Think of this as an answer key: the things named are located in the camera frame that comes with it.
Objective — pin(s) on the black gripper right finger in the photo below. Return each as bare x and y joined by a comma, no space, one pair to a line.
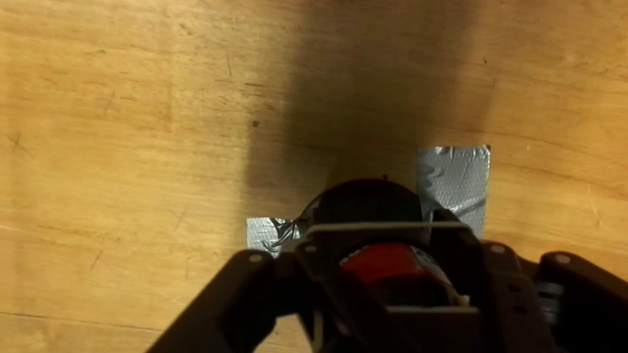
523,307

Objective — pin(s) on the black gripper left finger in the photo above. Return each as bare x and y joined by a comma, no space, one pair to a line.
242,301

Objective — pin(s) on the thin pale rubber band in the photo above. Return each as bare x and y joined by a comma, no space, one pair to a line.
385,229

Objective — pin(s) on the dark jar with red label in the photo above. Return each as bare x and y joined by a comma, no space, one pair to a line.
366,203

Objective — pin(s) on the small grey duct tape patch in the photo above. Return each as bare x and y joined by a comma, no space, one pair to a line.
262,232

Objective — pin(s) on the large grey duct tape patch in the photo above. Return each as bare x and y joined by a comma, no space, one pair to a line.
458,178

